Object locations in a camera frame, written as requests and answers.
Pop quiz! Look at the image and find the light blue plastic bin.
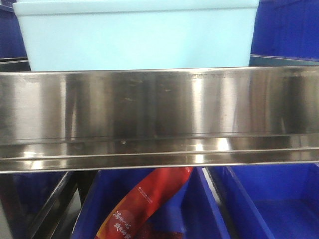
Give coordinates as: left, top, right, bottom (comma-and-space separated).
13, 0, 259, 71

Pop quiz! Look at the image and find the dark blue bin lower middle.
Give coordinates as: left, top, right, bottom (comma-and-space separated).
71, 168, 230, 239

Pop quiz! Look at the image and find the dark blue bin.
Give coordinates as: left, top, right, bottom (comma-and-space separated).
71, 168, 230, 239
211, 163, 319, 239
0, 0, 26, 58
251, 0, 319, 59

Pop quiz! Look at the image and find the red printed snack bag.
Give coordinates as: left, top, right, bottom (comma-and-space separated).
95, 167, 193, 239

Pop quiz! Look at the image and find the dark blue bin lower right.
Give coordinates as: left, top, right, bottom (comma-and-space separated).
211, 163, 319, 239

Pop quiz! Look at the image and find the dark blue bin upper right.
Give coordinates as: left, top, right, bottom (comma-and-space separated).
251, 0, 319, 59

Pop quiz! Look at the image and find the dark blue bin upper left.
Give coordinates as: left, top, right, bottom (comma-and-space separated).
0, 0, 26, 58

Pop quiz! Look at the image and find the stainless steel shelf front rail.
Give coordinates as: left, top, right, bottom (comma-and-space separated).
0, 66, 319, 173

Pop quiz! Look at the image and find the steel divider rail lower shelf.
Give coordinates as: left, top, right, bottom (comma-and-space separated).
29, 172, 77, 239

